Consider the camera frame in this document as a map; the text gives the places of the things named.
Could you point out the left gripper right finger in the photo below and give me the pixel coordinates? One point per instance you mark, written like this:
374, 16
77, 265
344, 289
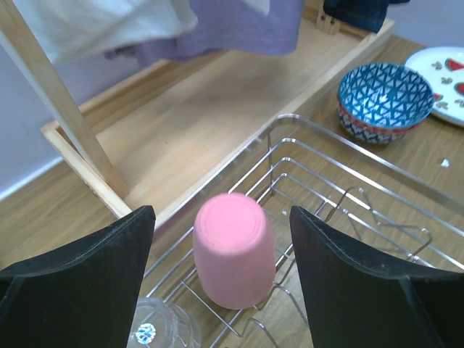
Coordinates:
358, 296

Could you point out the clear drinking glass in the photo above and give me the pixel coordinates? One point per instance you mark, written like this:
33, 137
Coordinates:
163, 324

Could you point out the blue patterned bowl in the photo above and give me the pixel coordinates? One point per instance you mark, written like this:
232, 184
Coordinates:
379, 103

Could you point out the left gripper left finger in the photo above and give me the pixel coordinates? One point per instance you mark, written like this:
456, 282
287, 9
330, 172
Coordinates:
82, 294

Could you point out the purple cloth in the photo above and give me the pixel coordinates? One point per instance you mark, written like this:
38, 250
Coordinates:
224, 25

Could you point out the pink plastic cup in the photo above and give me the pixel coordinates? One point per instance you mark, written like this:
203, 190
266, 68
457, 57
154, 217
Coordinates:
234, 251

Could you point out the watermelon pattern plate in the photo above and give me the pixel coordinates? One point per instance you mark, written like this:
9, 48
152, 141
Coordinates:
442, 67

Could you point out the white cloth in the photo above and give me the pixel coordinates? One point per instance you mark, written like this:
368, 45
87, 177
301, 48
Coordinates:
74, 29

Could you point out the navy garment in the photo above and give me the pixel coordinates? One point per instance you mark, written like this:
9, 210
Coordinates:
367, 15

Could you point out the wire dish rack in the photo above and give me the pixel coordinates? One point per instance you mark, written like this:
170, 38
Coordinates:
295, 162

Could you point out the wooden clothes rack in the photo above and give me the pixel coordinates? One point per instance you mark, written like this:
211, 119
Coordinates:
158, 136

